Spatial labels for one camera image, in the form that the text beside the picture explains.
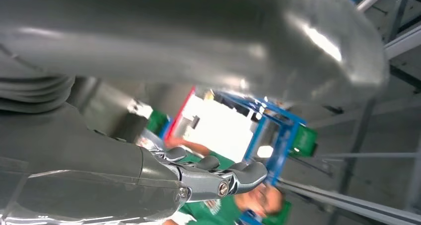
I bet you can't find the blue metal shelf rack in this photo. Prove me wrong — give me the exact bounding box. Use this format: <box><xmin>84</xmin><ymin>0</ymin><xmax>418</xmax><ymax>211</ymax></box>
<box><xmin>215</xmin><ymin>91</ymin><xmax>308</xmax><ymax>186</ymax></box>

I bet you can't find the green plastic crate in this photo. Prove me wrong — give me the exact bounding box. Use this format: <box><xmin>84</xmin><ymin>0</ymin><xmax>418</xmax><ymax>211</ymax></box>
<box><xmin>145</xmin><ymin>110</ymin><xmax>171</xmax><ymax>136</ymax></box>
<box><xmin>289</xmin><ymin>125</ymin><xmax>319</xmax><ymax>158</ymax></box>
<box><xmin>262</xmin><ymin>200</ymin><xmax>293</xmax><ymax>225</ymax></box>

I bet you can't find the person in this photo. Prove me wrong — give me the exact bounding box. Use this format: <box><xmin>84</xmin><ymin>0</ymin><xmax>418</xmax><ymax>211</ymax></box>
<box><xmin>162</xmin><ymin>137</ymin><xmax>285</xmax><ymax>225</ymax></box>

